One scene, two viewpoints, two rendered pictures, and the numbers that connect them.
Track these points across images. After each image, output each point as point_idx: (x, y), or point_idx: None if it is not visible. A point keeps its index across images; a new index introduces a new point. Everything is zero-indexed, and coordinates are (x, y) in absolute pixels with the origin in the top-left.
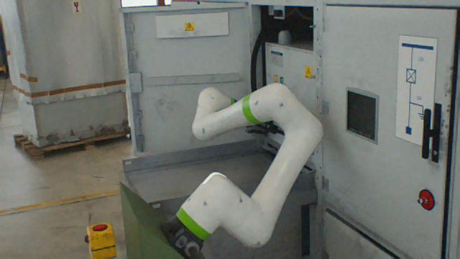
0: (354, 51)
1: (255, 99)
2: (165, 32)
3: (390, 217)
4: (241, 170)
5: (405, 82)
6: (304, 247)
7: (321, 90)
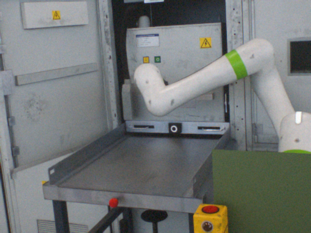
0: (298, 8)
1: (250, 54)
2: (35, 22)
3: None
4: (150, 148)
5: None
6: None
7: None
